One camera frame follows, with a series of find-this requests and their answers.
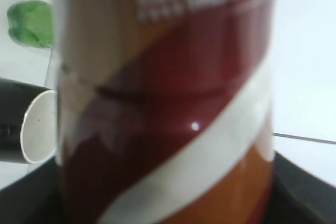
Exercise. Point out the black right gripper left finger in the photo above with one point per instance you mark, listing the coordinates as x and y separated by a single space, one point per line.
34 198

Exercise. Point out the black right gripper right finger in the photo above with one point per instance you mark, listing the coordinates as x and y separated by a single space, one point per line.
299 197

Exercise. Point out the brown Nescafe coffee bottle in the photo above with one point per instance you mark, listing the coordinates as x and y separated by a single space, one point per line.
164 110

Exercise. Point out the black ceramic mug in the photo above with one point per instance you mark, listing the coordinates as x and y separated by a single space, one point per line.
28 122

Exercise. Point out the green soda bottle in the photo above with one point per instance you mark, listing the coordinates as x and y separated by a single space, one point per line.
30 24

